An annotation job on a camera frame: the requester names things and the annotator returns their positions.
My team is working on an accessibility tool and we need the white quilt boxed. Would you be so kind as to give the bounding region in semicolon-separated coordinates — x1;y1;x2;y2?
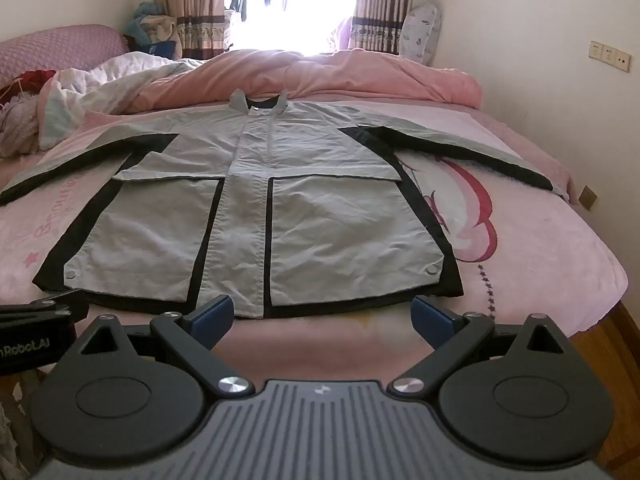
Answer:
47;52;208;111

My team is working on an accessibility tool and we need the pale lilac knitted cloth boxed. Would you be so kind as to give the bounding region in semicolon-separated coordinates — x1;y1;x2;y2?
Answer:
0;95;43;159

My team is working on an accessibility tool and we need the red cloth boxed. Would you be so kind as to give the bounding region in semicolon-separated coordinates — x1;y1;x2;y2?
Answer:
0;70;57;107

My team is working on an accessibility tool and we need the white wall socket strip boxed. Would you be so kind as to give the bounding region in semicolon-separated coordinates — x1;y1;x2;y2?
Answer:
588;40;632;70

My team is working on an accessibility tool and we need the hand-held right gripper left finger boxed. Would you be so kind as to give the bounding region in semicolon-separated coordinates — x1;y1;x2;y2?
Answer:
80;294;255;397

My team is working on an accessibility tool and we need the striped brown curtain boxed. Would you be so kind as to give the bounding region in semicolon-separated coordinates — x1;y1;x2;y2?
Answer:
350;0;418;56
151;0;236;59

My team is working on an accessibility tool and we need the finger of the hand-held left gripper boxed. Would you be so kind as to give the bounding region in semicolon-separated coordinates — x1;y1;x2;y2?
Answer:
0;296;72;322

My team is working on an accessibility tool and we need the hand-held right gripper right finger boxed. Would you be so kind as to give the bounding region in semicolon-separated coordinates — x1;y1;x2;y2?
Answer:
387;294;568;397

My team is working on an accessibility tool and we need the pink printed bed sheet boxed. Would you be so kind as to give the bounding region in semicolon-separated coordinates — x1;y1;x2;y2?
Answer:
0;96;629;361

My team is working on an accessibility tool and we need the grey and black jacket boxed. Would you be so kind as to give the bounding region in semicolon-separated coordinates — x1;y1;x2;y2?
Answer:
0;88;555;320

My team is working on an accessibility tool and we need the pink blanket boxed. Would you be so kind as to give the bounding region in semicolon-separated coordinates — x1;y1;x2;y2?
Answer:
37;48;484;151

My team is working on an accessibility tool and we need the pink quilted headboard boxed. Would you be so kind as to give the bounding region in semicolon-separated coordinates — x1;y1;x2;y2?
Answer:
0;23;131;86

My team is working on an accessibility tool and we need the pink soft object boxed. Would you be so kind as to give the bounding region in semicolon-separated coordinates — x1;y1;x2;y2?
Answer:
334;16;356;54

